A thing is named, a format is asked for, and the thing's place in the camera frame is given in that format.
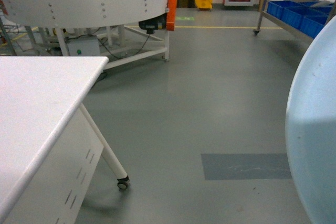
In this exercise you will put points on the black electric motor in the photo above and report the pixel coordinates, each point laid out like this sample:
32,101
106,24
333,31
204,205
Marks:
153,24

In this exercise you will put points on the white table on casters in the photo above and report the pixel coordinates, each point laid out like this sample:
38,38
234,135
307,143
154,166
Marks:
50,145

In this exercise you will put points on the steel rolling shelf cart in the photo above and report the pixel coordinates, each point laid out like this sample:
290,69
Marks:
327,8

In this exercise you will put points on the light blue oval tray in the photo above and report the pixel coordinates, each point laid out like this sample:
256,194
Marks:
310,127

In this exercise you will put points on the white control box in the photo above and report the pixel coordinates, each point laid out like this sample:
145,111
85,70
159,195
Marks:
84,46

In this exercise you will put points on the blue bin on cart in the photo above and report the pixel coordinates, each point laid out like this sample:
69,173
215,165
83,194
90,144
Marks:
276,8
293,16
312,25

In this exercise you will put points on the white round conveyor machine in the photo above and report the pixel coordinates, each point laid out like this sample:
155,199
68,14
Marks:
51,23

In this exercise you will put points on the orange machine guard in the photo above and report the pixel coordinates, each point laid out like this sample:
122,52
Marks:
171,15

